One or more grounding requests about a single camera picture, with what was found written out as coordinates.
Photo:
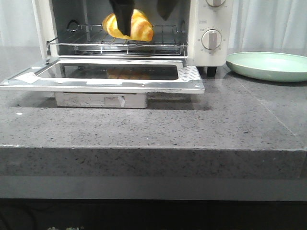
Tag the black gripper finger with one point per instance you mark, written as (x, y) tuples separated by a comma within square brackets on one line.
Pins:
[(123, 10), (165, 8)]

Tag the yellow orange croissant bread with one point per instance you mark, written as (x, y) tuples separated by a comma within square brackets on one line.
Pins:
[(141, 28)]

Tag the white oven door handle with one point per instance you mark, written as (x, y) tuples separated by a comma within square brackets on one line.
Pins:
[(101, 100)]

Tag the open glass oven door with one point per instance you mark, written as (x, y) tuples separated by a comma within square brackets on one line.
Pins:
[(102, 75)]

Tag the lower grey oven knob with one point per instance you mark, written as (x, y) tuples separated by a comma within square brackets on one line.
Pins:
[(211, 39)]

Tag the upper grey oven knob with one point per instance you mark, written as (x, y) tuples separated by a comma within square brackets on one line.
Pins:
[(215, 3)]

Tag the white toaster oven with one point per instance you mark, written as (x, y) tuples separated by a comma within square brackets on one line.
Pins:
[(194, 17)]

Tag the light green round plate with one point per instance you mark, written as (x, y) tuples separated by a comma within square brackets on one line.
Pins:
[(269, 66)]

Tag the metal wire oven rack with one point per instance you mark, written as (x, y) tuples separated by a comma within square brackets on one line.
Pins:
[(91, 39)]

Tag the grey oven knob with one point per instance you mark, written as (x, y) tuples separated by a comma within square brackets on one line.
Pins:
[(211, 39), (215, 3)]

